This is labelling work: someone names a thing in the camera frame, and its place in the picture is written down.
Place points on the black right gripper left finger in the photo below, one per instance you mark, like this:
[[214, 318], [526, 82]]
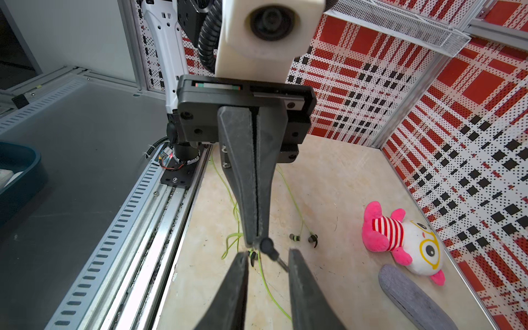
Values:
[[228, 309]]

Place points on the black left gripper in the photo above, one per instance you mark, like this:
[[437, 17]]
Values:
[[241, 115]]

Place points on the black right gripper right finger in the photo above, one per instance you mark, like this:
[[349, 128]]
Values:
[[309, 307]]

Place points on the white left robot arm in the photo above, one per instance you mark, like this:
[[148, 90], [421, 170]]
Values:
[[186, 35]]

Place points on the grey glasses case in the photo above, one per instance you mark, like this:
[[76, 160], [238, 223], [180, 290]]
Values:
[[412, 301]]

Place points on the pink white plush toy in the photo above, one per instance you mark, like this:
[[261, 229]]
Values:
[[411, 243]]

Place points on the teal plastic bin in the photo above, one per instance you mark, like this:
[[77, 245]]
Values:
[[22, 176]]

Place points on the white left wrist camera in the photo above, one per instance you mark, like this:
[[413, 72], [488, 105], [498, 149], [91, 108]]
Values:
[[260, 39]]

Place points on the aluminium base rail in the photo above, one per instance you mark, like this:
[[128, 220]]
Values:
[[122, 283]]

